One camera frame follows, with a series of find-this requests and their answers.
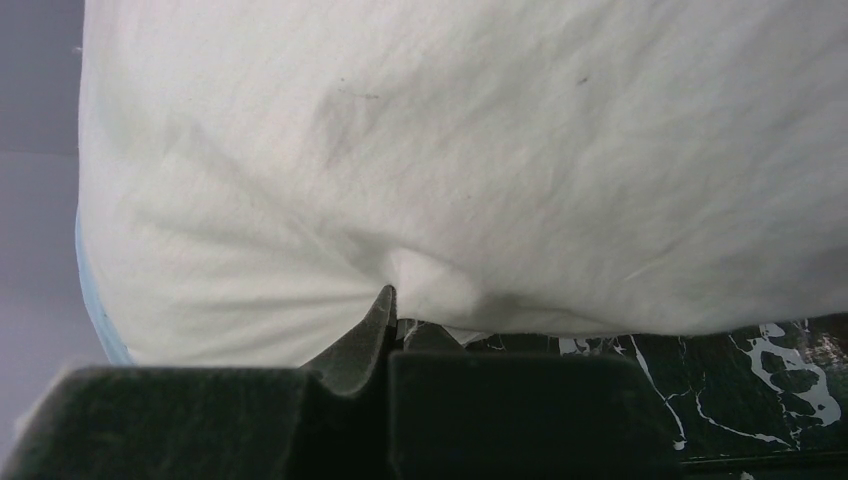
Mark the white pillow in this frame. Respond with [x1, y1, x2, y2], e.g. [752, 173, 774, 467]
[78, 1, 847, 366]

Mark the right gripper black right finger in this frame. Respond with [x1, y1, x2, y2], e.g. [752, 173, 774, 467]
[388, 322, 682, 479]

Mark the light blue pillowcase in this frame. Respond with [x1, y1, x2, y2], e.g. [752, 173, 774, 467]
[74, 212, 135, 366]

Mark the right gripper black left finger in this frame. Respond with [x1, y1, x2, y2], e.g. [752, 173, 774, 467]
[1, 286, 397, 479]

